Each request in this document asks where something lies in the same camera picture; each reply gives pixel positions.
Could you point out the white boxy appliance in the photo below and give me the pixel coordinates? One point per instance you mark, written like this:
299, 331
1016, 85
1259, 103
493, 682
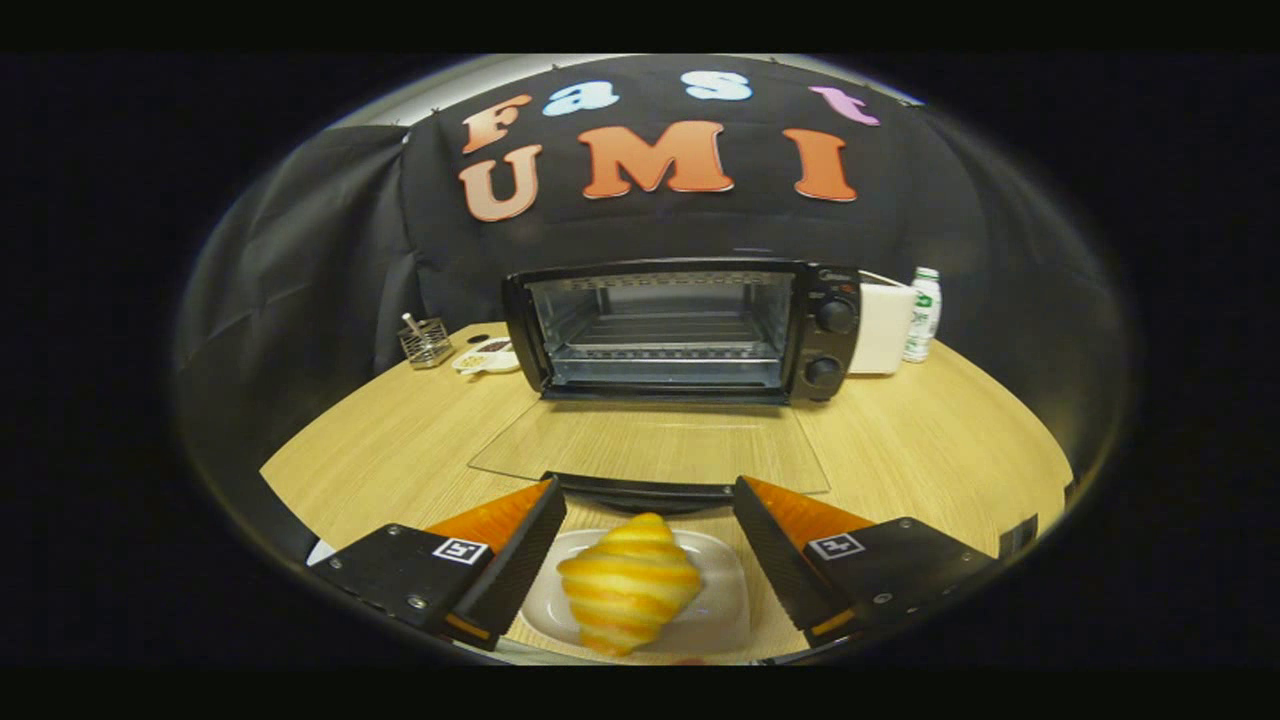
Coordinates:
882, 330

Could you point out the small white snack dish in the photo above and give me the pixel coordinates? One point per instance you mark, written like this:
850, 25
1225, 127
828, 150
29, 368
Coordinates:
485, 358

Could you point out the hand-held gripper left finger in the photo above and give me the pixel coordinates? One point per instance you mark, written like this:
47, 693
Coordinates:
520, 560

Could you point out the white bottle with green label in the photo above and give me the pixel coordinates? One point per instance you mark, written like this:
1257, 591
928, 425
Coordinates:
922, 320

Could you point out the black toaster oven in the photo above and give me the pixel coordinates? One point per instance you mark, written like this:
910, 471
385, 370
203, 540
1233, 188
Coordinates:
835, 345

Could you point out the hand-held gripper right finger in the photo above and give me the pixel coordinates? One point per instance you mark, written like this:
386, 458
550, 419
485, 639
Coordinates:
775, 560

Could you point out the golden croissant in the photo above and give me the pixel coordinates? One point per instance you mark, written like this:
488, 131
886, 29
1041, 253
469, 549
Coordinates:
630, 585

